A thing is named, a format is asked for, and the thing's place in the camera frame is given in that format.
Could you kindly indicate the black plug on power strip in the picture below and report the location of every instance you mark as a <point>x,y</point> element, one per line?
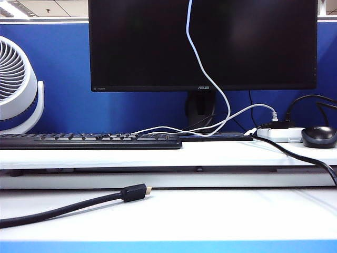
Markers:
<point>280,124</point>

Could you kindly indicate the black computer mouse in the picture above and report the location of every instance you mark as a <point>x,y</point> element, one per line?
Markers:
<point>319,138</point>

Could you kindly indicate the white power strip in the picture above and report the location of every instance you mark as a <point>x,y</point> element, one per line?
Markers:
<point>284,133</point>

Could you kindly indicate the black monitor stand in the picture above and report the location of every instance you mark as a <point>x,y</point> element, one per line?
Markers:
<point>200,105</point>

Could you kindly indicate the black computer keyboard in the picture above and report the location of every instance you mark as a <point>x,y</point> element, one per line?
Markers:
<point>65,143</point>

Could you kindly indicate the blue office partition panel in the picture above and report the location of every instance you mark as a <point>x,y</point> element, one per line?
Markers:
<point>65,66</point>

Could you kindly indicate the black ASUS computer monitor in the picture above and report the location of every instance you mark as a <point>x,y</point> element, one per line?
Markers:
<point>147,44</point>

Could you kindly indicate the white desk fan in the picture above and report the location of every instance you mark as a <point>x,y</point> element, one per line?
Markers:
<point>29,87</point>

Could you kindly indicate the white foam board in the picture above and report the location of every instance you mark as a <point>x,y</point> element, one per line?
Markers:
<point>184,159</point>

